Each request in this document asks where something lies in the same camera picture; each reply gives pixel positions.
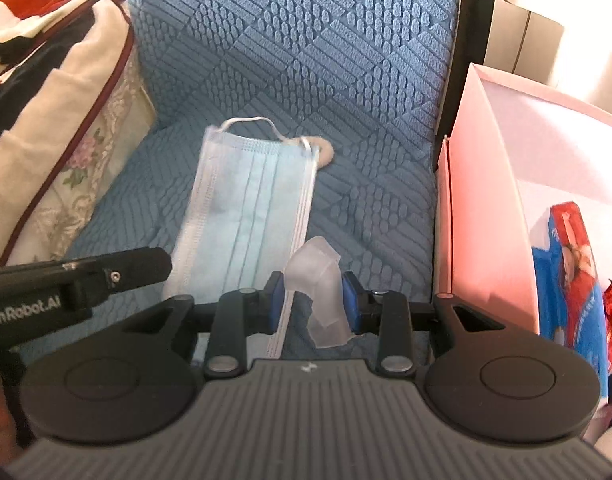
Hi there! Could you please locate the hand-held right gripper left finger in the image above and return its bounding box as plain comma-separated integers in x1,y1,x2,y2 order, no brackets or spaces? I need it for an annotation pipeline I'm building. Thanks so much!
118,270,287,381

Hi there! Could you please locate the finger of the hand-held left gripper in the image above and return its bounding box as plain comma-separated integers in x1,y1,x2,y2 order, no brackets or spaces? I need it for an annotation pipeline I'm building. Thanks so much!
104,246,173,295

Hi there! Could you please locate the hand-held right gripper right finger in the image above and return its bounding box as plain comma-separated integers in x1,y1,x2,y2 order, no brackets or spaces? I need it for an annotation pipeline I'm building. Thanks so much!
341,270,492,381

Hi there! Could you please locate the translucent plastic sleeve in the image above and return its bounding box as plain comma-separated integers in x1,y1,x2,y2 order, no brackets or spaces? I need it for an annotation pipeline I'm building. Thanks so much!
284,236,355,351

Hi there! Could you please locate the blue face mask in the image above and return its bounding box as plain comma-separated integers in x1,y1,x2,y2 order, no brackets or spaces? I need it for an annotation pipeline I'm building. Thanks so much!
163,116,320,362

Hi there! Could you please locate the cream hair tie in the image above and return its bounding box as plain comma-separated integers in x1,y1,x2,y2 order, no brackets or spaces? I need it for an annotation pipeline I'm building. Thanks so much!
297,135,335,167

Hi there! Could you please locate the pink cardboard box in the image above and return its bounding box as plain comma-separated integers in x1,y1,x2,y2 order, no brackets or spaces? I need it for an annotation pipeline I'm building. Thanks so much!
432,62,612,413

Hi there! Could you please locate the blue red tissue packet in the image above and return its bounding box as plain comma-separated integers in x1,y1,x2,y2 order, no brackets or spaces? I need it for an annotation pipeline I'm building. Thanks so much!
528,201,612,402

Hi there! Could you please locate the panda plush toy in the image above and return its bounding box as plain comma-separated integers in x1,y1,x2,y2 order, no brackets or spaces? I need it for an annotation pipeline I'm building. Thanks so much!
592,402,612,467

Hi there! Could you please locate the blue textured chair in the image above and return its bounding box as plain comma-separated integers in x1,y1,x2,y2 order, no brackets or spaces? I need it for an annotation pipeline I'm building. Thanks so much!
66,0,461,361

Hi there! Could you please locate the beige cardboard box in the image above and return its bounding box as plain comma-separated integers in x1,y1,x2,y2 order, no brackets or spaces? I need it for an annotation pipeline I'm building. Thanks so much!
494,0,577,87

